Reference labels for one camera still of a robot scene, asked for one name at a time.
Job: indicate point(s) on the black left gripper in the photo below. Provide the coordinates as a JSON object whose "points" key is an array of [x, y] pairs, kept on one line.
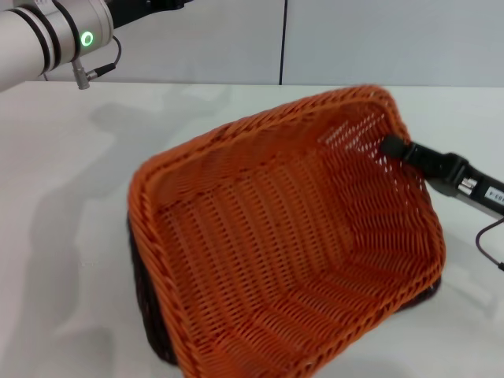
{"points": [[134, 12]]}

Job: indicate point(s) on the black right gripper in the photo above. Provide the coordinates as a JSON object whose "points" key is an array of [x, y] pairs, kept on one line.
{"points": [[472, 185]]}

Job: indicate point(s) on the orange wicker basket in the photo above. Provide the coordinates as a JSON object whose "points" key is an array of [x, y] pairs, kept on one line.
{"points": [[275, 244]]}

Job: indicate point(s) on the dark brown wicker basket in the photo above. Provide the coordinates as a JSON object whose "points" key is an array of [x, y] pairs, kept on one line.
{"points": [[151, 334]]}

